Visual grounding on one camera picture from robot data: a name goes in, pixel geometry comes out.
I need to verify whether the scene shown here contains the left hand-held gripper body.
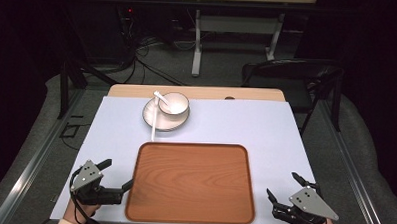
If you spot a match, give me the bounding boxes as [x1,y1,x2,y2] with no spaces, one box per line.
[69,159,126,207]

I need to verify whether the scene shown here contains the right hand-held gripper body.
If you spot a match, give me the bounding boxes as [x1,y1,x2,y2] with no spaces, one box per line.
[271,182,341,224]

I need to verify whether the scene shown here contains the brown wooden tray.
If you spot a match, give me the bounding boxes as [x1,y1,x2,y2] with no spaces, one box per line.
[124,140,258,224]

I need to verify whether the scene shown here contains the white chopstick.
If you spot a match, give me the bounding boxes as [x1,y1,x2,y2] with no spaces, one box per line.
[150,96,160,143]

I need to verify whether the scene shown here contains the white plate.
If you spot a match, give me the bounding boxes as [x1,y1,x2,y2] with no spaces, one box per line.
[141,95,191,134]

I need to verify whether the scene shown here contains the white spoon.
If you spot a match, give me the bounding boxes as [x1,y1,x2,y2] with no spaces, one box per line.
[153,89,173,109]

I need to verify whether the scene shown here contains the white bowl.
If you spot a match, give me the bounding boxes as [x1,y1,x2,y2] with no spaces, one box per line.
[156,91,191,118]

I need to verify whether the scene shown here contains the person's left hand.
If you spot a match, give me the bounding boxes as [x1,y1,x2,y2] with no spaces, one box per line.
[62,198,101,224]

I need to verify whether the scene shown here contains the white table mat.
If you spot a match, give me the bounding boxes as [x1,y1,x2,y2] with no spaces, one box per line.
[49,93,320,224]

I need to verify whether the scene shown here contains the black metal stand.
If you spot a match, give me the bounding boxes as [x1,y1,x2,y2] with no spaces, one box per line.
[57,58,120,122]

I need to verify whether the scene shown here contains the black chair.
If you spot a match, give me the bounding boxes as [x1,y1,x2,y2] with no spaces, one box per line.
[239,55,345,137]

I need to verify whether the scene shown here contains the dark device with red light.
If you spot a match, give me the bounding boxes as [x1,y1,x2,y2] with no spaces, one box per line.
[114,2,138,58]

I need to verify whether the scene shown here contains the white-legged desk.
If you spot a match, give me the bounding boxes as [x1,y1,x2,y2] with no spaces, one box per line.
[172,0,318,82]

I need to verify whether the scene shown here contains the metal floor rail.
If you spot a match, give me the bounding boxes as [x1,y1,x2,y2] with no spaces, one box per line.
[315,99,395,224]
[0,84,85,224]

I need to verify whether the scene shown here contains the bundle of floor cables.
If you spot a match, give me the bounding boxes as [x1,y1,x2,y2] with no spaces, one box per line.
[118,33,191,88]

